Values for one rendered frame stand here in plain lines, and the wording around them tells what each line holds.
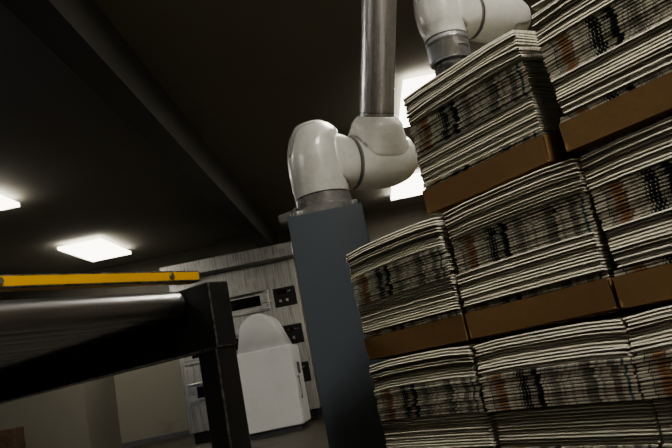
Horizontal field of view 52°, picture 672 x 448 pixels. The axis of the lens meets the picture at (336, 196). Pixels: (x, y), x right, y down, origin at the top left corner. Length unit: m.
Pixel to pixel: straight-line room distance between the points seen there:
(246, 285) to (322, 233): 7.42
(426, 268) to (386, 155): 0.75
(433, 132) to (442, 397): 0.47
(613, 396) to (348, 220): 0.94
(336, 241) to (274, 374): 6.27
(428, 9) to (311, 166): 0.58
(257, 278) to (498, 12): 7.84
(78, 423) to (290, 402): 3.97
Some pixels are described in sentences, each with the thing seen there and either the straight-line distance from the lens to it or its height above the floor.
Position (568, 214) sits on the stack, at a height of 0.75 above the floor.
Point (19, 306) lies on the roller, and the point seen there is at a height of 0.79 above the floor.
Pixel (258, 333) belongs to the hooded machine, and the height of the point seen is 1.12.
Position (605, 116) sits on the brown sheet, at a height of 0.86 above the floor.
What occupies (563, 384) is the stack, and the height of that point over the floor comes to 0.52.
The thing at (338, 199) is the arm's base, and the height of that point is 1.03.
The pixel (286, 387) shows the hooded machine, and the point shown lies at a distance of 8.00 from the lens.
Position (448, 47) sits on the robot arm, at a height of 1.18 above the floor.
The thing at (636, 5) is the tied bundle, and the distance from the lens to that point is 1.04.
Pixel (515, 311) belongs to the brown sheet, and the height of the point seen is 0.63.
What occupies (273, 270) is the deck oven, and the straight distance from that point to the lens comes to 9.17.
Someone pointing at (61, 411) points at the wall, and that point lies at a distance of 11.10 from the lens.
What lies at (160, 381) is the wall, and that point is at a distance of 11.86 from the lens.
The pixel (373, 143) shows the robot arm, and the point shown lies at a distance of 1.95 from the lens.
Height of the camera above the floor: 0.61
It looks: 13 degrees up
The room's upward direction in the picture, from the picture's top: 12 degrees counter-clockwise
